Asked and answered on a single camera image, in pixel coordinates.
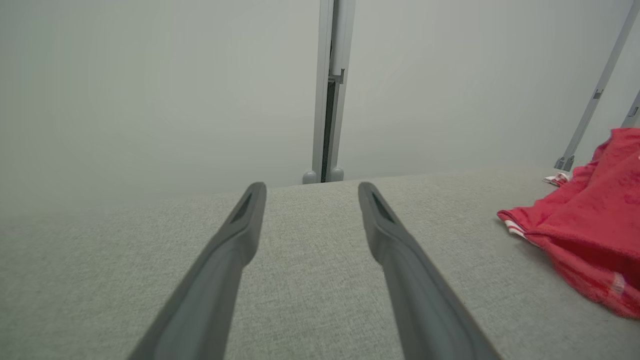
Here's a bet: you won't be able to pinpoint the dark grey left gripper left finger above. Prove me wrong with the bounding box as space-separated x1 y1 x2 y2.
127 181 268 360

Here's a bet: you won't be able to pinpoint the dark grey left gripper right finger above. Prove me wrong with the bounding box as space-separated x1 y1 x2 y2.
357 181 504 360

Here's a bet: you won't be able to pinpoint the red white lettered jersey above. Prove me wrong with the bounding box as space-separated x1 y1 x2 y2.
497 127 640 320

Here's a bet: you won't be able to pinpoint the grey partition post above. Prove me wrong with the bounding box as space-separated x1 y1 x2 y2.
312 0 357 184

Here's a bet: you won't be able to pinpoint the long grey slanted frame bar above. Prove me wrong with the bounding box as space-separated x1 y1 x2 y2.
553 0 640 172

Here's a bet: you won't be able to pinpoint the short grey slanted frame bar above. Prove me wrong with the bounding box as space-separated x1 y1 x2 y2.
621 89 640 129

